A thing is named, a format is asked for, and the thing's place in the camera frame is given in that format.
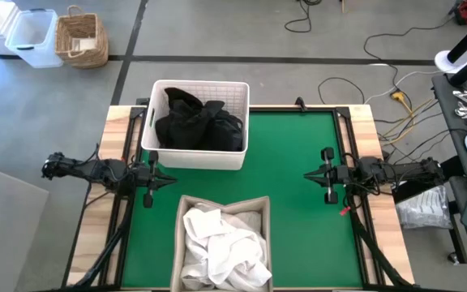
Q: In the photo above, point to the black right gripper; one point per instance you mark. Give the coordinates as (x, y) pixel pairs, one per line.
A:
(341, 175)

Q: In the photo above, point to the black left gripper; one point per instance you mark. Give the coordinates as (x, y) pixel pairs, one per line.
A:
(144, 178)

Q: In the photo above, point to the small black garment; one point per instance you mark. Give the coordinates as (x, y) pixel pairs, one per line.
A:
(181, 121)

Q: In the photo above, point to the white smooth t-shirt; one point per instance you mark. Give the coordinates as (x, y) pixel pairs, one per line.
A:
(225, 251)

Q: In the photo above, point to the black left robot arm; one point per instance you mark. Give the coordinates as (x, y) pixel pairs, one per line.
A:
(95, 170)

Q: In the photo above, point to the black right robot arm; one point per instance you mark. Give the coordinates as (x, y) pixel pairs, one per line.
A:
(399, 172)

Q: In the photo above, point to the white perforated plastic laundry basket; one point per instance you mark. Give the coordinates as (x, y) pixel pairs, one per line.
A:
(201, 160)

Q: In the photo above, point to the green table mat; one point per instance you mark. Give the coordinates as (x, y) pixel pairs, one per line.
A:
(290, 142)

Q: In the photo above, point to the small red tag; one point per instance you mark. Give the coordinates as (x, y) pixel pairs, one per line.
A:
(345, 211)

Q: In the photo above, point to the beige fabric storage bin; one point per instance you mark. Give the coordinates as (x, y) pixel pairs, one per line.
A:
(178, 243)

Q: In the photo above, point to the black table clamp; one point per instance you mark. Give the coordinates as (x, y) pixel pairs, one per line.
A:
(300, 103)

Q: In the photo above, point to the clear plastic bag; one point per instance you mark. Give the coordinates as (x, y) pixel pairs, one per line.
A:
(424, 207)

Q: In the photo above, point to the yellow power plug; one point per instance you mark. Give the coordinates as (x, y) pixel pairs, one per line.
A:
(398, 96)

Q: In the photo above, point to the woven wicker basket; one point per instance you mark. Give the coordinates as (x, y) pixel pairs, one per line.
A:
(95, 52)

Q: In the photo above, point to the grey side cart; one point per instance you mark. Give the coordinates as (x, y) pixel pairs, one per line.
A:
(446, 105)

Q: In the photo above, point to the white paper sheet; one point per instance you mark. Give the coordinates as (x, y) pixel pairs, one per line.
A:
(83, 44)

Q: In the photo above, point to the black caster wheel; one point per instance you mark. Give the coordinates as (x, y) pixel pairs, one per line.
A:
(453, 257)

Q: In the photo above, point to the grey board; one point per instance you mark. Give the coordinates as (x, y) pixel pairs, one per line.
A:
(6, 235)

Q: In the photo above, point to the white-based stand with black pole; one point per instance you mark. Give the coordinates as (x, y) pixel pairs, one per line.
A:
(444, 61)

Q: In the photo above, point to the black aluminium frame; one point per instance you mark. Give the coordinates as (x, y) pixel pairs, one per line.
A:
(346, 134)

